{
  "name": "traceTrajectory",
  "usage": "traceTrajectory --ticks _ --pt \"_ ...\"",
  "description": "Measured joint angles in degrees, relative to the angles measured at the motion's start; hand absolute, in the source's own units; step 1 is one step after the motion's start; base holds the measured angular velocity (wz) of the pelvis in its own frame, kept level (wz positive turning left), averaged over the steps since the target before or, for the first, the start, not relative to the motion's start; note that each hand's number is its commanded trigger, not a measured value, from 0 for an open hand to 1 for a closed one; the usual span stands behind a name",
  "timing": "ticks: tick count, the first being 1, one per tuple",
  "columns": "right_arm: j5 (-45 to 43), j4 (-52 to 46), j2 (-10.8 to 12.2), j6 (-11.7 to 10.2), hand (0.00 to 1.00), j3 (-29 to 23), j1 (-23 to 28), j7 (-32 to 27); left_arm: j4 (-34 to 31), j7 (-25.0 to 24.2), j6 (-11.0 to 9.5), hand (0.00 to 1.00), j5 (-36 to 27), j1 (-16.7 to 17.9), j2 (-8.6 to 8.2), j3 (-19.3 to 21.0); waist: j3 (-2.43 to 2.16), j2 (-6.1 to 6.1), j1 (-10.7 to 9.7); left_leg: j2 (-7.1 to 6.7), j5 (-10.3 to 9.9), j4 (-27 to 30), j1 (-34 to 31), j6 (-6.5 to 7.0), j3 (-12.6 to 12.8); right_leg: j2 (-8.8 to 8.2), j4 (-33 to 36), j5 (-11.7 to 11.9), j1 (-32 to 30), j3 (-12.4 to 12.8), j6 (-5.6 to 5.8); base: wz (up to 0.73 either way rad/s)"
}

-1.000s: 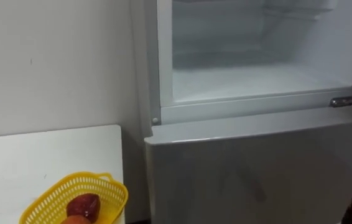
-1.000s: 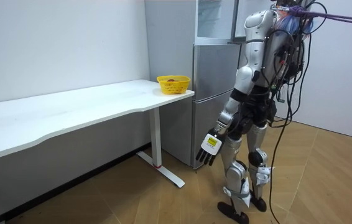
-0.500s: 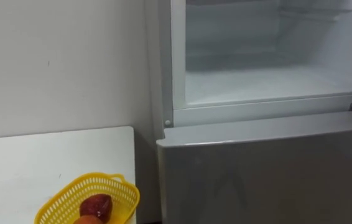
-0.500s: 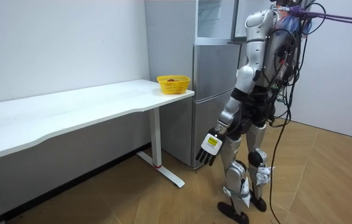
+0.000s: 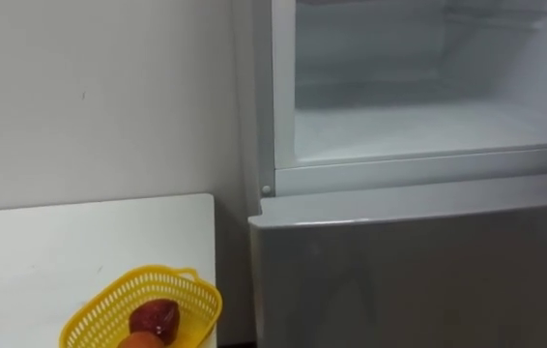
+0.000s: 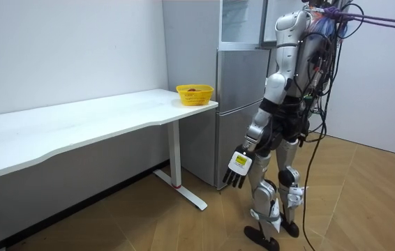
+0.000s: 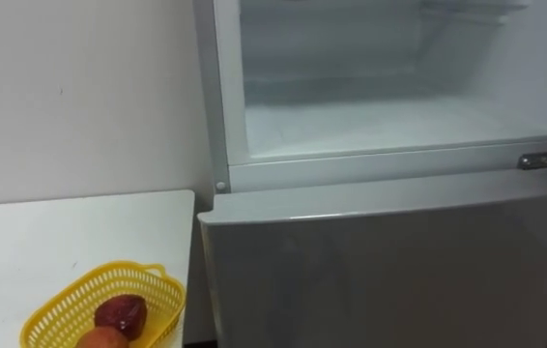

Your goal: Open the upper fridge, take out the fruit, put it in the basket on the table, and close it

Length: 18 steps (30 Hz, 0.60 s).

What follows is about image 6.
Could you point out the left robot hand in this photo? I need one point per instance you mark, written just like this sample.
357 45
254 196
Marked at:
240 164

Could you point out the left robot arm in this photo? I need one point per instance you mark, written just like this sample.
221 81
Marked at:
281 80

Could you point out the robot legs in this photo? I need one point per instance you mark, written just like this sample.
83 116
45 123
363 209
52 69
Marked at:
264 198

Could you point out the grey fridge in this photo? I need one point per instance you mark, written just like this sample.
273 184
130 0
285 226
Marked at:
232 90

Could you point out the yellow plastic basket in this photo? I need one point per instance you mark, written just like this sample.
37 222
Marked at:
194 95

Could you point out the red soft toy fruit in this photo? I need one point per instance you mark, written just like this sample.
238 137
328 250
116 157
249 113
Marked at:
192 90

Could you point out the robot body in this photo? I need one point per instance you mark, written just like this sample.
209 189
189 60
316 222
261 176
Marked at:
307 59

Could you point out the white desk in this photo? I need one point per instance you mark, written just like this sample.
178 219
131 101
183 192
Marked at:
79 122

